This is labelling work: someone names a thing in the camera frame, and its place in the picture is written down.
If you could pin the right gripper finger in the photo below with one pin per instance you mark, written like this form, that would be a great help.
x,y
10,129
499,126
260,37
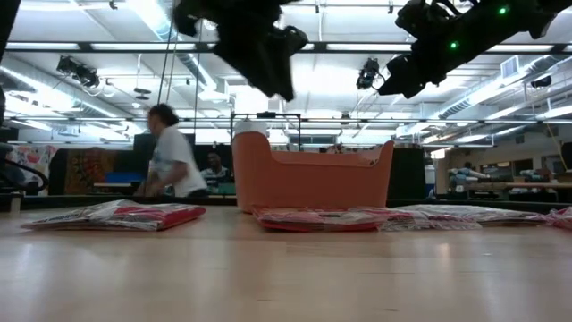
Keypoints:
x,y
397,89

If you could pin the brown patterned tapestry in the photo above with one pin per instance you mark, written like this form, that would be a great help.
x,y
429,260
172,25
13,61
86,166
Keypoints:
x,y
87,170

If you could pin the blue box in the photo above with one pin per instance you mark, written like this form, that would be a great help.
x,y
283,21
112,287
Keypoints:
x,y
123,177

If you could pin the orange plastic basket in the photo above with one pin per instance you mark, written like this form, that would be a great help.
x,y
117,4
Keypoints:
x,y
313,179

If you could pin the person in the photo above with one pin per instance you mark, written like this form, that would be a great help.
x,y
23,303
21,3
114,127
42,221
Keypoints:
x,y
215,172
174,156

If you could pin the right clear plastic packet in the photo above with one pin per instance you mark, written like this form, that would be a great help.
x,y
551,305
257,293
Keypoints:
x,y
482,212

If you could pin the black ceiling-hung fixture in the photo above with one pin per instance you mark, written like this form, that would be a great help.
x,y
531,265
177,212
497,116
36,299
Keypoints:
x,y
78,71
367,73

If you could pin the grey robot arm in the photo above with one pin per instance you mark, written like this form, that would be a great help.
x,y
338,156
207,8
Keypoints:
x,y
465,174

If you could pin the red popcorn bag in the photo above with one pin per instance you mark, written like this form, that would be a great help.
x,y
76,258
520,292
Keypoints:
x,y
561,217
111,214
429,222
313,219

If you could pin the wooden-top workbench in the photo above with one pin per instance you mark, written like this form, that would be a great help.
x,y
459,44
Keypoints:
x,y
514,184

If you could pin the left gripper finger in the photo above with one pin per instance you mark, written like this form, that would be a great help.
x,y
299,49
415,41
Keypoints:
x,y
272,76

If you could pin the colourful floral cloth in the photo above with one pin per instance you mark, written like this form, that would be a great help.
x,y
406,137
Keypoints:
x,y
33,161

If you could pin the black partition panel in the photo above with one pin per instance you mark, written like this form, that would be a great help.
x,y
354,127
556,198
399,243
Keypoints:
x,y
406,174

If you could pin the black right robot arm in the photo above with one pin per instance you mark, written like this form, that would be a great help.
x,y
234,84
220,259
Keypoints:
x,y
491,27

